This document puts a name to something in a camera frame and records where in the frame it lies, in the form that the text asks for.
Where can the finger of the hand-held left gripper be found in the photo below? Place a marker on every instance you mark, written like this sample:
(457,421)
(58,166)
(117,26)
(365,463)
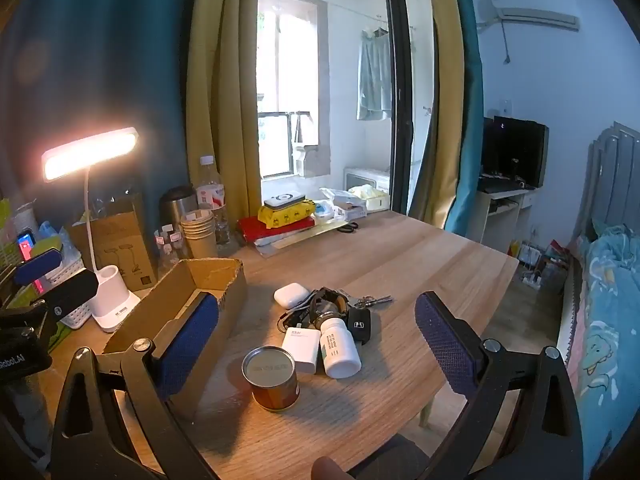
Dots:
(75,291)
(37,266)

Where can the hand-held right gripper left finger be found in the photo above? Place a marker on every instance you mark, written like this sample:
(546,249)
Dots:
(187,345)

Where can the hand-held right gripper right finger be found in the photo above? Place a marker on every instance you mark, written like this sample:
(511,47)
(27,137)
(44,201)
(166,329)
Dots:
(447,345)

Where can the brown cardboard box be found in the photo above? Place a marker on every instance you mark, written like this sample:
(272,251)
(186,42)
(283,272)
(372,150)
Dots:
(210,275)

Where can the black car key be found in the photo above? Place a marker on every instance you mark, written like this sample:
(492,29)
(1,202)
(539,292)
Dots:
(360,327)

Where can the orange tin can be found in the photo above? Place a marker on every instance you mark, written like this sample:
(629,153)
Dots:
(272,385)

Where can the white pill bottle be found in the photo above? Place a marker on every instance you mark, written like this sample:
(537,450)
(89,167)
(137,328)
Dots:
(340,355)

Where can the white charger block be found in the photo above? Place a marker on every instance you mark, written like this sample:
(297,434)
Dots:
(300,350)

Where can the white earbuds case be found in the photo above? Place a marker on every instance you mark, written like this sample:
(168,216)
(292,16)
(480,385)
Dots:
(291,294)

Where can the device with red screen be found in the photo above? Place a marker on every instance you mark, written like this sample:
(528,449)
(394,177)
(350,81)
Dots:
(26,245)

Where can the white woven plastic basket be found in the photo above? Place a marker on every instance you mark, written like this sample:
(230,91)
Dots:
(72,260)

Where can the clear plastic bags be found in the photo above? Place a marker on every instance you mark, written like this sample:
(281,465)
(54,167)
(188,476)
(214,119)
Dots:
(50,232)

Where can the white desk lamp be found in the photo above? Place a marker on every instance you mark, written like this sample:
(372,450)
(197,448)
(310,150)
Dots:
(115,305)

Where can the brown lamp packaging box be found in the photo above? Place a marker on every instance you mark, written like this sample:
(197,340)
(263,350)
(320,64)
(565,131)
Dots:
(120,245)

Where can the glass jar with pink print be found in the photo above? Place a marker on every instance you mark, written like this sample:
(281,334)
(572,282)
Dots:
(167,250)

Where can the white power strip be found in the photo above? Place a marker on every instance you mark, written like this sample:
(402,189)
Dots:
(531,279)

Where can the stack of paper cups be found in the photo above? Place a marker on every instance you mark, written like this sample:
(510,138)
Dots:
(199,237)

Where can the dark grey chair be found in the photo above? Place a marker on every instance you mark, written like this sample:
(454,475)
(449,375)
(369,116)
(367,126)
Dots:
(395,460)

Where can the steel thermos flask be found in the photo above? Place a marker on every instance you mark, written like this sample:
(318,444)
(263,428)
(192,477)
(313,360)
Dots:
(175,205)

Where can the red book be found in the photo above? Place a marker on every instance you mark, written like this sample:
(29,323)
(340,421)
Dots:
(250,227)

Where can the white television stand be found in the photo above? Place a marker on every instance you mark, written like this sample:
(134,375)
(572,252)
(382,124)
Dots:
(495,220)

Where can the clear plastic water bottle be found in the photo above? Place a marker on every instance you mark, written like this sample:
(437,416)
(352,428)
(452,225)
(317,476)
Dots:
(210,195)

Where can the black scissors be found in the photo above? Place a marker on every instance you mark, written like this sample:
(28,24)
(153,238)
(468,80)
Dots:
(347,227)

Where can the yellow packet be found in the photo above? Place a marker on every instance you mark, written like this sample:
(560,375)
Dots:
(287,217)

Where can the blue cartoon print blanket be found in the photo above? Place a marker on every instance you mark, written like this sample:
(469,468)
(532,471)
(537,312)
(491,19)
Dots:
(610,335)

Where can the stack of papers and envelopes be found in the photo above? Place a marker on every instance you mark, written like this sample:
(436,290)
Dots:
(310,237)

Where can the pale yellow cloth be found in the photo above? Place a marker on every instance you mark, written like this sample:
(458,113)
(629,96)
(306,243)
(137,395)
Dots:
(367,191)

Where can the white cartons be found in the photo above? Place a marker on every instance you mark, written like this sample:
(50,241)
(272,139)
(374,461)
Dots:
(345,202)

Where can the blue and white packet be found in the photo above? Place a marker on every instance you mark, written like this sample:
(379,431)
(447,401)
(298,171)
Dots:
(322,208)

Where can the white storage box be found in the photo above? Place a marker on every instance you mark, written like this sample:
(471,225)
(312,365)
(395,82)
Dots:
(365,175)

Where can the black television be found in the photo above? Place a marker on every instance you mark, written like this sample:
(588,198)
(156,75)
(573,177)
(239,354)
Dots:
(515,150)

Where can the teal curtain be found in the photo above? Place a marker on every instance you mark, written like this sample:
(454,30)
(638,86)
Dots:
(470,110)

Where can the grey bed headboard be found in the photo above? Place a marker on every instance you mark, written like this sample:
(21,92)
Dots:
(610,170)

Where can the yellow curtain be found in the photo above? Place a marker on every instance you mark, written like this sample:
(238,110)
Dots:
(220,85)
(442,85)

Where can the hanging pale green garment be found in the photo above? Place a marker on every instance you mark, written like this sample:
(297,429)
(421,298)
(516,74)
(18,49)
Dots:
(374,75)

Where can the air conditioner pipe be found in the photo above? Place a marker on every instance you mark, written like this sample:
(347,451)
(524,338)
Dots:
(505,40)

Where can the white air conditioner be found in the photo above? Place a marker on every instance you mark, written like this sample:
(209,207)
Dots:
(530,12)

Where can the white bed frame edge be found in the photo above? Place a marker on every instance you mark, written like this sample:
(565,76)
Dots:
(570,310)

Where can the black sliding door frame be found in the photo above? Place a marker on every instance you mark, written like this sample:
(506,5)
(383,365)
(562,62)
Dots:
(400,85)

